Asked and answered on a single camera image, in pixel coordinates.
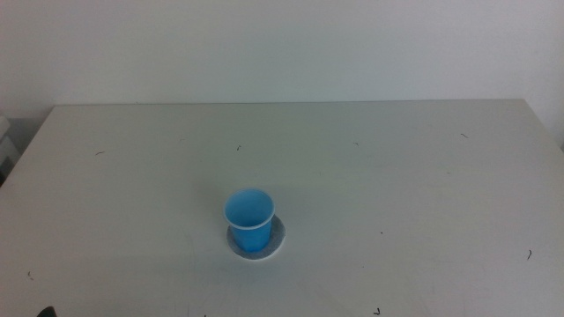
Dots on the round grey felt cup mat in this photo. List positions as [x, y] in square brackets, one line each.
[277, 242]

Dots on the blue plastic cup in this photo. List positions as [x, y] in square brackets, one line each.
[250, 220]

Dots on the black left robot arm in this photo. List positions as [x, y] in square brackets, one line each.
[46, 312]

